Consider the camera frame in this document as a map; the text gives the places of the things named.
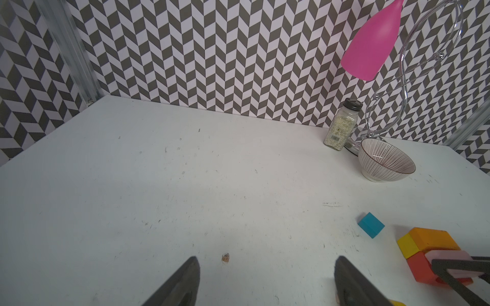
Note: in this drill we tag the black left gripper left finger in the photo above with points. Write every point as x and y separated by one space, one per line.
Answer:
181 288

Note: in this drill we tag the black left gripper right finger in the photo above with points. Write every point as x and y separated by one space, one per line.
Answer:
353 288

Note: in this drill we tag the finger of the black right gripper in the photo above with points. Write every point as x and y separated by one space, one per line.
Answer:
481 258
441 268

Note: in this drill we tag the red arch wood block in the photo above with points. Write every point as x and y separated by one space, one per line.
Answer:
420 265

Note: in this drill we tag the orange wood block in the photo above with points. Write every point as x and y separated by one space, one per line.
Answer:
432 239

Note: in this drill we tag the yellow half-round wood block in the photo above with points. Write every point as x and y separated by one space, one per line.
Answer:
407 246

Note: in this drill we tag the yellow triangular wood block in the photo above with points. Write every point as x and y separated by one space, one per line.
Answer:
396 303

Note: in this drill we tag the teal wood cube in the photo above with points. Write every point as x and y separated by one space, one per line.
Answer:
371 225

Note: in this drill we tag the striped ceramic bowl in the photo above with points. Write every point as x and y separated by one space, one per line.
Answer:
383 162

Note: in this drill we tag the glass spice jar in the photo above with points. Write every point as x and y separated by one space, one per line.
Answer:
343 124

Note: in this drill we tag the pink lamp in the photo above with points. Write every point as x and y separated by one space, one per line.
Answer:
373 43

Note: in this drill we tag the chrome wire stand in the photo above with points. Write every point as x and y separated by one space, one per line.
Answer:
408 72

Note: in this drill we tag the left corner metal post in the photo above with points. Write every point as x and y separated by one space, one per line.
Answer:
62 26

